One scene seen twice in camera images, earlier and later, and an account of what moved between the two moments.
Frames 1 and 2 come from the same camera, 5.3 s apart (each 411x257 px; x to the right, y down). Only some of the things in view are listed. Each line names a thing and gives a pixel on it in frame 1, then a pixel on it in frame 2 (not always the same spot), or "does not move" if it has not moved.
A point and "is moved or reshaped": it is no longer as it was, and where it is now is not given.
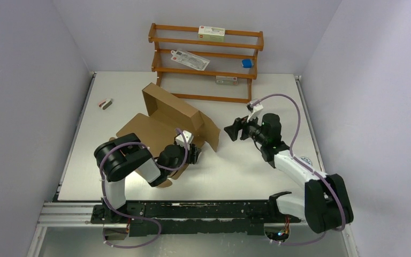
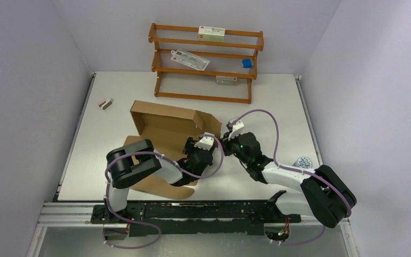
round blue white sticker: x=306 y=160 does not move
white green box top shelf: x=211 y=33 does not move
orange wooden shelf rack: x=185 y=66 does not move
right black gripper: x=233 y=130 → x=226 y=143
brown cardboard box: x=173 y=114 is moved or reshaped
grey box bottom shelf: x=223 y=80 does not move
